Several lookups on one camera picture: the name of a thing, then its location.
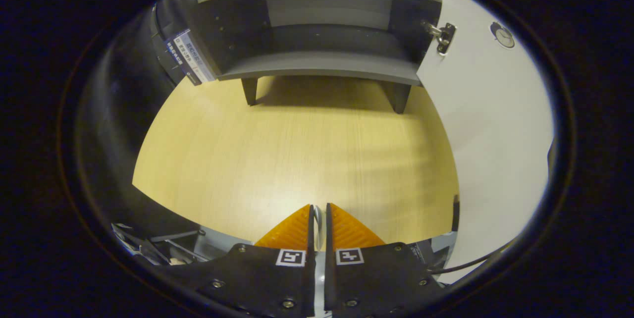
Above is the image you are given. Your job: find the black backdrop cloth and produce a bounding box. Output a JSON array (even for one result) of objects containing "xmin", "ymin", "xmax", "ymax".
[{"xmin": 74, "ymin": 6, "xmax": 199, "ymax": 259}]

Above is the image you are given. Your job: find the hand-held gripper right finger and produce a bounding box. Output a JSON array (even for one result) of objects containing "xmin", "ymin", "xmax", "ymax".
[{"xmin": 324, "ymin": 203, "xmax": 445, "ymax": 318}]

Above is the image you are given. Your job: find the dark metal frame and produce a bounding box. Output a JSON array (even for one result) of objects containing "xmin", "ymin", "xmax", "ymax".
[{"xmin": 111, "ymin": 223, "xmax": 208, "ymax": 265}]

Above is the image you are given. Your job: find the black cable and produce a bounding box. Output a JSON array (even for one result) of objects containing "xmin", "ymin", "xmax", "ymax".
[{"xmin": 427, "ymin": 239, "xmax": 518, "ymax": 275}]

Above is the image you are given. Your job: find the pale grey cabinet door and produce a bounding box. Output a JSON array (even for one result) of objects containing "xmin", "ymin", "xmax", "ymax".
[{"xmin": 416, "ymin": 0, "xmax": 555, "ymax": 284}]

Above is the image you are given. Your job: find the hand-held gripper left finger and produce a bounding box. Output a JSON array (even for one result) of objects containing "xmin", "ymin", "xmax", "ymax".
[{"xmin": 166, "ymin": 204, "xmax": 317, "ymax": 318}]

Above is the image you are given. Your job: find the grey cabinet body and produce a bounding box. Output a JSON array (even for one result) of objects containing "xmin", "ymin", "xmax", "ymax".
[{"xmin": 181, "ymin": 0, "xmax": 443, "ymax": 114}]

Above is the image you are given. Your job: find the metal door hinge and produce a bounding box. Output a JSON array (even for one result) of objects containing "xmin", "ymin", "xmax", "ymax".
[{"xmin": 423, "ymin": 21, "xmax": 457, "ymax": 55}]

